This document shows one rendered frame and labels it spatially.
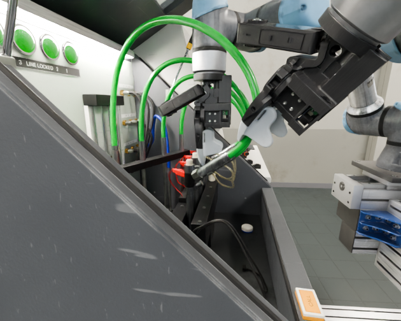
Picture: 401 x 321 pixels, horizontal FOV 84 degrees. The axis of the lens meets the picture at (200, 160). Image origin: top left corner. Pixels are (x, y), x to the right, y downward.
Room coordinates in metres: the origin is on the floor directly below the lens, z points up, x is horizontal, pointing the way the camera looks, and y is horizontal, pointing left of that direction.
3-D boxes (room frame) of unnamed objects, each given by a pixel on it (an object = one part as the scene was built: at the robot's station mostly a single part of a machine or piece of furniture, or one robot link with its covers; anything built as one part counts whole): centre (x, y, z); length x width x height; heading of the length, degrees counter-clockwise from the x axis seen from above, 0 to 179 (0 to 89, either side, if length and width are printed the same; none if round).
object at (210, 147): (0.52, -0.02, 1.16); 0.06 x 0.03 x 0.09; 81
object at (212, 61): (0.54, -0.02, 1.35); 0.08 x 0.08 x 0.05
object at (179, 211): (0.66, 0.01, 0.91); 0.34 x 0.10 x 0.15; 171
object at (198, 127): (0.52, 0.00, 1.21); 0.05 x 0.02 x 0.09; 171
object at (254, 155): (1.21, -0.23, 0.96); 0.70 x 0.22 x 0.03; 171
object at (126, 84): (0.83, 0.25, 1.20); 0.13 x 0.03 x 0.31; 171
